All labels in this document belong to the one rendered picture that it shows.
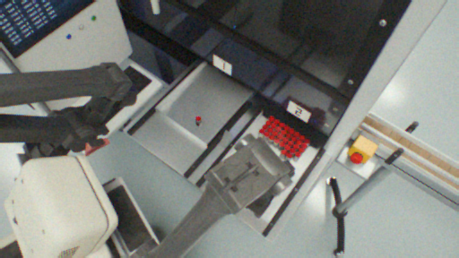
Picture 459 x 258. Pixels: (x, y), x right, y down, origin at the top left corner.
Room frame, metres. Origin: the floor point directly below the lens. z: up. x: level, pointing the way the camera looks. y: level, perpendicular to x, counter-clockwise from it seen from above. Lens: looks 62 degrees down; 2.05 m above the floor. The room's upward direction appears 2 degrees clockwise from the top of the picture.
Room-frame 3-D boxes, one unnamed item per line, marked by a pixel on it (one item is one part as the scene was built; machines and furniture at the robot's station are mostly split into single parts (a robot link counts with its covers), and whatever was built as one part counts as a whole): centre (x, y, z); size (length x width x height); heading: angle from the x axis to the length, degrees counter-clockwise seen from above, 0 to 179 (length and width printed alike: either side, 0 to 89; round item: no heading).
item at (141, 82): (0.80, 0.51, 0.82); 0.40 x 0.14 x 0.02; 145
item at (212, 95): (0.78, 0.08, 0.90); 0.34 x 0.26 x 0.04; 145
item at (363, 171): (0.56, -0.51, 0.87); 0.14 x 0.13 x 0.02; 145
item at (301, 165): (0.51, -0.15, 0.90); 0.34 x 0.26 x 0.04; 145
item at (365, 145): (0.53, -0.47, 0.99); 0.08 x 0.07 x 0.07; 145
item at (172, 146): (0.62, -0.02, 0.87); 0.70 x 0.48 x 0.02; 55
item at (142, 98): (0.82, 0.53, 0.79); 0.45 x 0.28 x 0.03; 145
